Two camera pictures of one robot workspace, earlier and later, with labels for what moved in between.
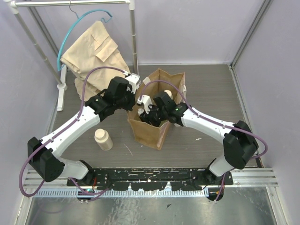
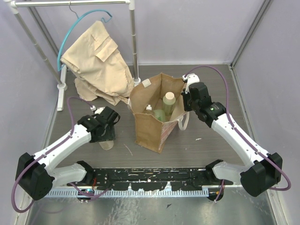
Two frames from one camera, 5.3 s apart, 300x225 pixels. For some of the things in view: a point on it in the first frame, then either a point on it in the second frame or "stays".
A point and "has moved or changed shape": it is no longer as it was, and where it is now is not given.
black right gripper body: [155, 116] -> [189, 104]
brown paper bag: [154, 136] has moved or changed shape
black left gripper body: [129, 101] -> [108, 135]
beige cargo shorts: [94, 48] stays
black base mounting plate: [151, 179] stays
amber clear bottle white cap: [140, 111] has moved or changed shape
